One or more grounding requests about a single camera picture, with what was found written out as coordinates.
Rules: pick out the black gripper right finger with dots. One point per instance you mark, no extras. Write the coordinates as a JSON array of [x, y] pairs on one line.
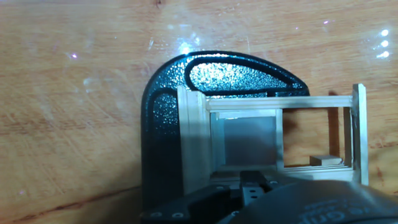
[[250, 189]]

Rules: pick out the black metal C-clamp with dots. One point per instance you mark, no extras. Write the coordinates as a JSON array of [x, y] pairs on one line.
[[158, 140]]

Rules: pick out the glossy brown wooden board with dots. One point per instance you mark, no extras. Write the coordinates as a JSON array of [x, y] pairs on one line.
[[62, 93]]

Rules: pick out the wooden sash with translucent pane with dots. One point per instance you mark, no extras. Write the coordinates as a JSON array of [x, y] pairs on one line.
[[248, 140]]

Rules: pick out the miniature wooden window frame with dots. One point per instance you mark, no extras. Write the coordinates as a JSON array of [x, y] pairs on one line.
[[196, 140]]

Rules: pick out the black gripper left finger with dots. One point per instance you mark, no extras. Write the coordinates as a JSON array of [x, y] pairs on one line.
[[192, 208]]

